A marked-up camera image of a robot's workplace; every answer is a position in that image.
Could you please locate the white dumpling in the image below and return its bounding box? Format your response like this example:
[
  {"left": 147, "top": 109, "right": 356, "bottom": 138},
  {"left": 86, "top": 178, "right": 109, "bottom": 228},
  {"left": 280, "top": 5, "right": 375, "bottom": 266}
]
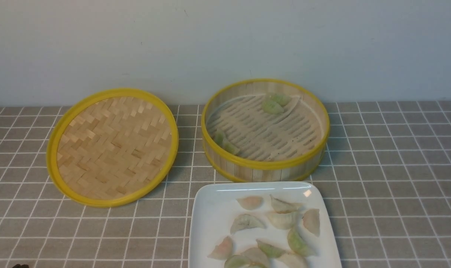
[{"left": 270, "top": 195, "right": 302, "bottom": 214}]

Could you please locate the green dumpling steamer left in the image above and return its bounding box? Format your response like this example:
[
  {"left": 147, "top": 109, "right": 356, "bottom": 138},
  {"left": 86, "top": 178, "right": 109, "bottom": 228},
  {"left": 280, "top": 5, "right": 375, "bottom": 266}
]
[{"left": 213, "top": 129, "right": 226, "bottom": 147}]

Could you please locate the green dumpling steamer front-left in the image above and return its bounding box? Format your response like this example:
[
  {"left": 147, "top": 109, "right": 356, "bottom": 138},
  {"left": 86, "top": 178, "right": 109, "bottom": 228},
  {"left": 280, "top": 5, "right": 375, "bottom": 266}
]
[{"left": 222, "top": 139, "right": 240, "bottom": 155}]

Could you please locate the pale dumpling plate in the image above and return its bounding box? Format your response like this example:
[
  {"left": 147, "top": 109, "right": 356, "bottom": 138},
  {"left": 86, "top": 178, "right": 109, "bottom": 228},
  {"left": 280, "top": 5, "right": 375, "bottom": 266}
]
[
  {"left": 277, "top": 252, "right": 308, "bottom": 268},
  {"left": 230, "top": 214, "right": 266, "bottom": 235},
  {"left": 266, "top": 211, "right": 299, "bottom": 230},
  {"left": 302, "top": 208, "right": 320, "bottom": 237},
  {"left": 241, "top": 248, "right": 270, "bottom": 268}
]

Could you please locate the bamboo steamer lid yellow rim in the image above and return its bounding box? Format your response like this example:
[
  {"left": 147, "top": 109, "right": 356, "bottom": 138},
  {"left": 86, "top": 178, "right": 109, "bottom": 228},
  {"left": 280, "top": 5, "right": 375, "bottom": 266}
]
[{"left": 46, "top": 88, "right": 179, "bottom": 207}]

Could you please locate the bamboo steamer basket yellow rim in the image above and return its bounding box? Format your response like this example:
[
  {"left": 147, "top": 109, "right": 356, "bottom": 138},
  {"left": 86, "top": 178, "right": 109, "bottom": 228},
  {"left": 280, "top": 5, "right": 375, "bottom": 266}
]
[{"left": 201, "top": 79, "right": 330, "bottom": 182}]

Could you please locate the green dumpling plate middle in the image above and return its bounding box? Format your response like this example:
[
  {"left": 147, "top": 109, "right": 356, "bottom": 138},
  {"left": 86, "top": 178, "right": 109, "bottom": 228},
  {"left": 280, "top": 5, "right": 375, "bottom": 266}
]
[{"left": 256, "top": 239, "right": 286, "bottom": 258}]

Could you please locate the green dumpling steamer back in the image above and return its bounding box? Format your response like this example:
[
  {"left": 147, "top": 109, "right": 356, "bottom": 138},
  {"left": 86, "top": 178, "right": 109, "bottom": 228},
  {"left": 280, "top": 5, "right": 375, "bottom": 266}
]
[{"left": 268, "top": 93, "right": 292, "bottom": 107}]

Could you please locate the pink dumpling plate top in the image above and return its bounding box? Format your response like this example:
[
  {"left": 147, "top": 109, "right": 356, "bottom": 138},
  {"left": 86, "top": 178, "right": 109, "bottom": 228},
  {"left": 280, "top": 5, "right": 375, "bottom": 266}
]
[{"left": 236, "top": 195, "right": 263, "bottom": 211}]

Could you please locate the green dumpling plate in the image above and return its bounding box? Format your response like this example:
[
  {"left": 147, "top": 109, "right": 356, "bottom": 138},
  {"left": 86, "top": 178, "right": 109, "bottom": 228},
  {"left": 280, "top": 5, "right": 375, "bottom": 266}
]
[
  {"left": 287, "top": 227, "right": 318, "bottom": 257},
  {"left": 224, "top": 255, "right": 266, "bottom": 268},
  {"left": 256, "top": 239, "right": 286, "bottom": 258}
]

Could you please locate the dark object bottom left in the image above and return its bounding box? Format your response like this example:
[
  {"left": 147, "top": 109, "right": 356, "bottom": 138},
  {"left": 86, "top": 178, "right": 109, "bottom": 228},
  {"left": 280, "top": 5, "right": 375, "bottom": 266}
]
[{"left": 12, "top": 264, "right": 29, "bottom": 268}]

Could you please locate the green dumpling plate right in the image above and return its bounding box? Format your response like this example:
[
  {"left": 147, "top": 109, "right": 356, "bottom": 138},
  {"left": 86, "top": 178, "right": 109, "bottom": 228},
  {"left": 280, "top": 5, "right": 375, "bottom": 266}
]
[{"left": 287, "top": 227, "right": 318, "bottom": 257}]

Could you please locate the green dumpling plate bottom left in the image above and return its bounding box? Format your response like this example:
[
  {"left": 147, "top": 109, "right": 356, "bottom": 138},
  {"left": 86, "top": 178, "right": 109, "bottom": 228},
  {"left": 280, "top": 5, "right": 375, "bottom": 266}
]
[{"left": 224, "top": 255, "right": 266, "bottom": 268}]

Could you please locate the green dumpling steamer middle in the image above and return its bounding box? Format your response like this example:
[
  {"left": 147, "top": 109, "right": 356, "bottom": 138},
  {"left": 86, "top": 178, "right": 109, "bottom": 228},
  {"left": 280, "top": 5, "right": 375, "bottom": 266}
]
[{"left": 261, "top": 99, "right": 284, "bottom": 114}]

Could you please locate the white square plate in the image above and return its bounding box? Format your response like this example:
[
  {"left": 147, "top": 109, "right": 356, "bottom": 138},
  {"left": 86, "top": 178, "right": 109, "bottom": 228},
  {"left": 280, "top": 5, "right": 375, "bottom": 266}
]
[{"left": 188, "top": 182, "right": 342, "bottom": 268}]

